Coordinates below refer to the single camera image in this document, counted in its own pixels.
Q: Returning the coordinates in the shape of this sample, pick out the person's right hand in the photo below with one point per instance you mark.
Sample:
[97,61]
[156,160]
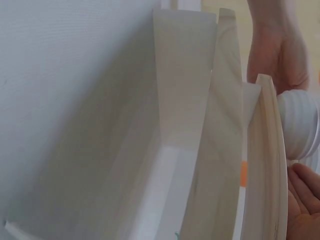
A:
[306,200]

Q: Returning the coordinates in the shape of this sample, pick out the person's left hand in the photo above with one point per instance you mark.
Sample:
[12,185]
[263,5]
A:
[277,57]

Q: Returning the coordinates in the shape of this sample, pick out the person's right thumb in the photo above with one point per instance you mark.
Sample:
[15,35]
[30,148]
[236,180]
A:
[303,175]

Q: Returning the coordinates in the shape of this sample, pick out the person's left fingers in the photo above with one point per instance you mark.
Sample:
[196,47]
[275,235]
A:
[293,80]

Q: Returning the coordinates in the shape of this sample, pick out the white ribbed jar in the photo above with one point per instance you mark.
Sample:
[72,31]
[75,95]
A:
[298,122]

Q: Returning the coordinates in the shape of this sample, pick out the person's left forearm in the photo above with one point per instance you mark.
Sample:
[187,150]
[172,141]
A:
[265,11]

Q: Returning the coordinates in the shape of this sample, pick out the light wooden panel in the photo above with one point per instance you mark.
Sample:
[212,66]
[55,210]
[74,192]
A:
[222,130]
[265,170]

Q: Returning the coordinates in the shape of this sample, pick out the small orange object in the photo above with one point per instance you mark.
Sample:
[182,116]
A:
[243,173]

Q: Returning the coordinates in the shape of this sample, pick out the white open box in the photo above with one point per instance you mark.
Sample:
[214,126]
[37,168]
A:
[180,100]

